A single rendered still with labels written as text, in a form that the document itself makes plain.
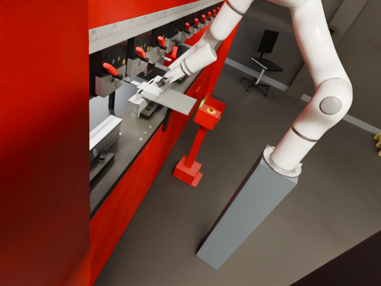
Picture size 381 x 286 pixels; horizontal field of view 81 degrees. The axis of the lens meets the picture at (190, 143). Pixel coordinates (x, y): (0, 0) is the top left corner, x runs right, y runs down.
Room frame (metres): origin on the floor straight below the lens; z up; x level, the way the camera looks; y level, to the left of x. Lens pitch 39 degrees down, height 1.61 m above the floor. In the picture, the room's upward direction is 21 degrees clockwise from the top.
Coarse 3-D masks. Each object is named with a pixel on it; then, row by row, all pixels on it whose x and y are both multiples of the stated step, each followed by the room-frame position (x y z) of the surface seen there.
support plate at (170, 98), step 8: (160, 88) 1.14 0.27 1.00; (168, 88) 1.17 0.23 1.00; (144, 96) 1.00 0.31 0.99; (152, 96) 1.02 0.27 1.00; (160, 96) 1.05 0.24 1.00; (168, 96) 1.08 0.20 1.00; (176, 96) 1.11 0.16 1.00; (184, 96) 1.14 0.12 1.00; (168, 104) 1.00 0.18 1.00; (176, 104) 1.03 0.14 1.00; (184, 104) 1.06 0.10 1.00; (192, 104) 1.09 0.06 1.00; (184, 112) 0.98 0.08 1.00
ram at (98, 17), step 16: (96, 0) 0.56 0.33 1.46; (112, 0) 0.63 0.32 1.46; (128, 0) 0.72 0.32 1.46; (144, 0) 0.83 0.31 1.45; (160, 0) 0.98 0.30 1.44; (176, 0) 1.18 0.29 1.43; (192, 0) 1.47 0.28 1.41; (224, 0) 2.79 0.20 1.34; (96, 16) 0.56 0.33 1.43; (112, 16) 0.64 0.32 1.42; (128, 16) 0.73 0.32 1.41; (176, 16) 1.23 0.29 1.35; (128, 32) 0.74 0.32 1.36; (96, 48) 0.57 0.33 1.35
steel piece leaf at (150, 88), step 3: (147, 87) 1.08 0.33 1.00; (150, 87) 1.10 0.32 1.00; (153, 87) 1.11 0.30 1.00; (156, 87) 1.12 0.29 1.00; (165, 87) 1.12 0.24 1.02; (144, 90) 1.05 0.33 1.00; (147, 90) 1.06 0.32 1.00; (150, 90) 1.07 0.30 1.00; (153, 90) 1.08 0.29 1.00; (156, 90) 1.09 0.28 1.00; (159, 90) 1.10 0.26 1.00; (162, 90) 1.08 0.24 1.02; (153, 93) 1.05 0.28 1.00; (156, 93) 1.06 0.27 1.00; (159, 93) 1.04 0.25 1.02
